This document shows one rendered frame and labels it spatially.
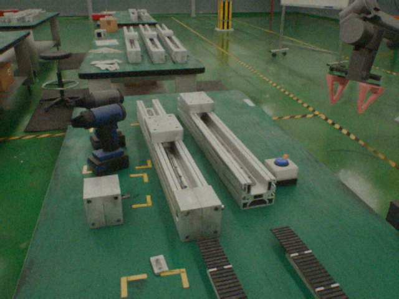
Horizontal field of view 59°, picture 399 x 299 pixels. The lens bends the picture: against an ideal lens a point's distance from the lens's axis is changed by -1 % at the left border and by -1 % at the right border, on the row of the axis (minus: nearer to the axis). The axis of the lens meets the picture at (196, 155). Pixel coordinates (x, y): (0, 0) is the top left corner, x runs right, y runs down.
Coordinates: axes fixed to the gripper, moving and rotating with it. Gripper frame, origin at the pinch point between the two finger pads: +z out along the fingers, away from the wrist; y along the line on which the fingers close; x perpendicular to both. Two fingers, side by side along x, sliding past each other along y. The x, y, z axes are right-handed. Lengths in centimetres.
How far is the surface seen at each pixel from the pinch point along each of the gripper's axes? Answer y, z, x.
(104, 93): -58, 17, -52
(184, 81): -184, 23, 28
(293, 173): -10.6, 24.2, -0.4
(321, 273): 25.3, 31.8, -18.1
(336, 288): 29.7, 31.8, -18.2
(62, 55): -358, 38, -50
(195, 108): -61, 18, -14
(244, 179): -6.4, 25.1, -20.5
